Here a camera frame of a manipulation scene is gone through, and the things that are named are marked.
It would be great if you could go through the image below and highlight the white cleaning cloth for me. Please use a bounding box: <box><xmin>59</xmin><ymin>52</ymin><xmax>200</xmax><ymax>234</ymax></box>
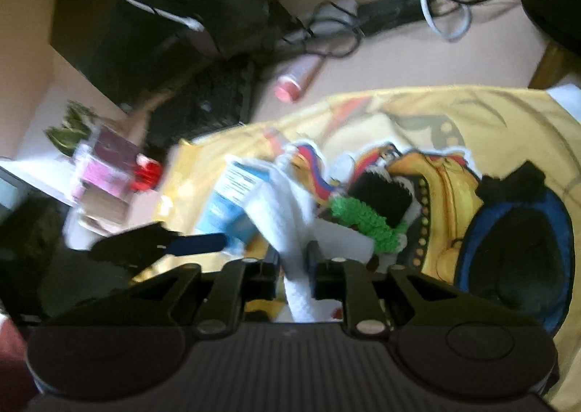
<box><xmin>243</xmin><ymin>159</ymin><xmax>374</xmax><ymax>323</ymax></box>

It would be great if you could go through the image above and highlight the blue wipes packet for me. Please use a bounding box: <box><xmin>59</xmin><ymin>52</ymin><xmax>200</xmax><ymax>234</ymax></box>
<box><xmin>195</xmin><ymin>158</ymin><xmax>270</xmax><ymax>256</ymax></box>

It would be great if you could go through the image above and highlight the red small object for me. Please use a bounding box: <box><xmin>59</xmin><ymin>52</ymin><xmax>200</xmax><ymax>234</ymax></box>
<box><xmin>131</xmin><ymin>154</ymin><xmax>163</xmax><ymax>192</ymax></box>

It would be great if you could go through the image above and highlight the brown crocheted toy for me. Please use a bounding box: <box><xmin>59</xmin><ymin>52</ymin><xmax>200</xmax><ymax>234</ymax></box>
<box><xmin>319</xmin><ymin>165</ymin><xmax>422</xmax><ymax>255</ymax></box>

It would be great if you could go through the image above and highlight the pink box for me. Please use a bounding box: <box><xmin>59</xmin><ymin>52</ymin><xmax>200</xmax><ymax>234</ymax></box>
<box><xmin>74</xmin><ymin>125</ymin><xmax>141</xmax><ymax>200</ymax></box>

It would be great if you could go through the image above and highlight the green plant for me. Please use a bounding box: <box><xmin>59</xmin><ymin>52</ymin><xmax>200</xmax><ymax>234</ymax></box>
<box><xmin>44</xmin><ymin>100</ymin><xmax>98</xmax><ymax>158</ymax></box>

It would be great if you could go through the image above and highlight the black keyboard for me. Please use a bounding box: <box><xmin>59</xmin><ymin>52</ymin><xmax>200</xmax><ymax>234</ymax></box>
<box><xmin>145</xmin><ymin>58</ymin><xmax>257</xmax><ymax>151</ymax></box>

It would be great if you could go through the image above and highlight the yellow printed cloth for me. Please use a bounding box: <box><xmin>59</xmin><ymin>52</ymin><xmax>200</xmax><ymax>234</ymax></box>
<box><xmin>154</xmin><ymin>85</ymin><xmax>581</xmax><ymax>412</ymax></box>

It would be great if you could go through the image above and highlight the pink tube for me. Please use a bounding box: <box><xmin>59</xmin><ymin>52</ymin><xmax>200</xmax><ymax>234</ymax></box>
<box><xmin>274</xmin><ymin>55</ymin><xmax>324</xmax><ymax>103</ymax></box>

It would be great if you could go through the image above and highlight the black power adapter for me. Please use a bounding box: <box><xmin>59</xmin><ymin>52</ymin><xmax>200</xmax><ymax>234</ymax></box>
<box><xmin>357</xmin><ymin>0</ymin><xmax>424</xmax><ymax>37</ymax></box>

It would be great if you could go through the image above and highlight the black monitor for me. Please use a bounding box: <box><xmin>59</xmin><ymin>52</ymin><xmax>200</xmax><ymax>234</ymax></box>
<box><xmin>51</xmin><ymin>0</ymin><xmax>278</xmax><ymax>107</ymax></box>

